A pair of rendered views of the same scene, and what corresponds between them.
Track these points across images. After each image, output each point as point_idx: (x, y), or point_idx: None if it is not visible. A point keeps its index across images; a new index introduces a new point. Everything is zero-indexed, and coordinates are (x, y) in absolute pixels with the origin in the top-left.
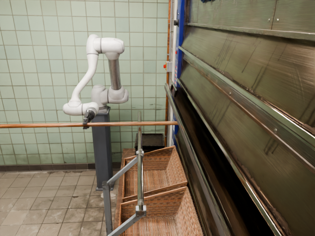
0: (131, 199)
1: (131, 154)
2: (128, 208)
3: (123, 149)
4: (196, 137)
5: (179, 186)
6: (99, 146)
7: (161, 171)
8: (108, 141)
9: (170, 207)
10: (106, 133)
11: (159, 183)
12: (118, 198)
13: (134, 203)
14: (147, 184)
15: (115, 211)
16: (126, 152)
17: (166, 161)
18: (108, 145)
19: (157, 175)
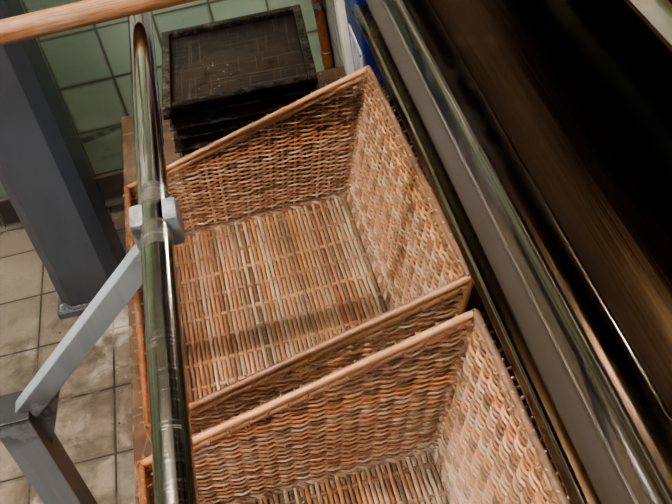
0: (196, 419)
1: (164, 143)
2: None
3: (126, 122)
4: (535, 97)
5: (434, 307)
6: (5, 130)
7: (329, 206)
8: (38, 97)
9: (402, 417)
10: (17, 62)
11: (328, 276)
12: (139, 397)
13: (213, 444)
14: (271, 292)
15: (134, 474)
16: None
17: (342, 152)
18: (48, 118)
19: (309, 234)
